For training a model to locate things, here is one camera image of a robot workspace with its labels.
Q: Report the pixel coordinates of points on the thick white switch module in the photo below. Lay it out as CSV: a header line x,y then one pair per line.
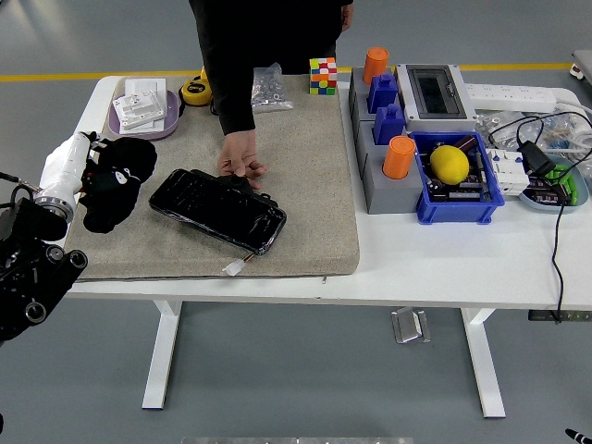
x,y
139,111

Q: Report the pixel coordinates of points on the grey-brown mat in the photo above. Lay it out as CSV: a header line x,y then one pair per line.
x,y
300,208

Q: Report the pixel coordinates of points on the dark circuit board with chips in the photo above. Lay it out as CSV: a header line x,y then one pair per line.
x,y
546,192

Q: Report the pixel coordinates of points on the person's torso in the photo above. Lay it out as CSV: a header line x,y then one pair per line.
x,y
277,32

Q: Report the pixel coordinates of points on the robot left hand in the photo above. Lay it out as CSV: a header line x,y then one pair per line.
x,y
62,171

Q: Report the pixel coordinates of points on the person's right forearm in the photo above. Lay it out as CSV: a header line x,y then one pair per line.
x,y
236,102

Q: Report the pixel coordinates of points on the clear bag of white washers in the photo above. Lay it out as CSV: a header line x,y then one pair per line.
x,y
495,127

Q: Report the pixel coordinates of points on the orange cylinder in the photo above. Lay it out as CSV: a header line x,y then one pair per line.
x,y
375,65
398,157

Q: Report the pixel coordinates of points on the yellow lemon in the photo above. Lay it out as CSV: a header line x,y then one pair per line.
x,y
449,165

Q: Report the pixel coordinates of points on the clear bag of blue parts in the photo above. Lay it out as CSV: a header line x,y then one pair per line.
x,y
562,131

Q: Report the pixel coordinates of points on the colourful puzzle cube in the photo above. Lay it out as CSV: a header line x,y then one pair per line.
x,y
324,76

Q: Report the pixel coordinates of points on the white circuit breaker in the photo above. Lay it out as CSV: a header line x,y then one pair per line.
x,y
509,173

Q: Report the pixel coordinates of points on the person's left hand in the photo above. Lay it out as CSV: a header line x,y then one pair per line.
x,y
348,16

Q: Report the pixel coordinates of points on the black table control box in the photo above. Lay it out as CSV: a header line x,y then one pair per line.
x,y
541,316

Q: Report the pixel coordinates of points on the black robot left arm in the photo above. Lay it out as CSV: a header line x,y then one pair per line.
x,y
28,277

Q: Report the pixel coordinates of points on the grey cart corner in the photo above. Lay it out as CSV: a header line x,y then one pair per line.
x,y
583,62

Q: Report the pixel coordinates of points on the grey electrical distribution box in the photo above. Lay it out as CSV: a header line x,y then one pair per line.
x,y
435,92

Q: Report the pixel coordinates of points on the light-blue dish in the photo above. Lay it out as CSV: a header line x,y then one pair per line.
x,y
580,189

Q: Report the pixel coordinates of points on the flat white socket plate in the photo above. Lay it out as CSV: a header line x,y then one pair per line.
x,y
145,85

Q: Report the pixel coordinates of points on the black glossy panel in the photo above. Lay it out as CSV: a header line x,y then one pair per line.
x,y
217,213

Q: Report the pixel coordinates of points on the white table leg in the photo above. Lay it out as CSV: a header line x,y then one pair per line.
x,y
485,365
159,361

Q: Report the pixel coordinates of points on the purple oval tray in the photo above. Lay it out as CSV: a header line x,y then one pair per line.
x,y
172,115

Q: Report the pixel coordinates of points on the yellow tape measure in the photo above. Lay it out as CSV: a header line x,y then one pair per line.
x,y
196,92

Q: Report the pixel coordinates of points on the small grey block base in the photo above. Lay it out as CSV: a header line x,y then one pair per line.
x,y
358,99

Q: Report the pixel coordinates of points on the white power strip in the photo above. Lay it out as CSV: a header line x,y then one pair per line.
x,y
509,97

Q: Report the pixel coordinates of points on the silver metal bracket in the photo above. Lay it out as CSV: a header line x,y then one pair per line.
x,y
409,326

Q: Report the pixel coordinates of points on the person's right hand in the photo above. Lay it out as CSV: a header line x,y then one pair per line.
x,y
238,152

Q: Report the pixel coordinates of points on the green terminal block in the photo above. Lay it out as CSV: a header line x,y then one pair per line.
x,y
566,182

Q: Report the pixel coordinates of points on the large grey block base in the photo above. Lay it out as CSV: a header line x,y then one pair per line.
x,y
388,194

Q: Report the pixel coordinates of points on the brown capacitor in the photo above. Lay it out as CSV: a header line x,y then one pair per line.
x,y
467,142

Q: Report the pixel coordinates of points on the clear bag of metal nuts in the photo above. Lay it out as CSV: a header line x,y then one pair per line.
x,y
273,92

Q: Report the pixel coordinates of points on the black circuit board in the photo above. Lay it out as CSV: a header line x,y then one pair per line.
x,y
462,192

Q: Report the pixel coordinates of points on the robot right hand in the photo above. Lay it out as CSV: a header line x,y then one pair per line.
x,y
580,437

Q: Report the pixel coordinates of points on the blue plastic bin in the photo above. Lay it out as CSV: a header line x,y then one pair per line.
x,y
458,210

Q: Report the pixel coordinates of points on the black rag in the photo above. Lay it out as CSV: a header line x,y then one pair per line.
x,y
111,213

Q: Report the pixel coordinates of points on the blue peg block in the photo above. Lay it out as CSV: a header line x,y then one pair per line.
x,y
389,125
383,92

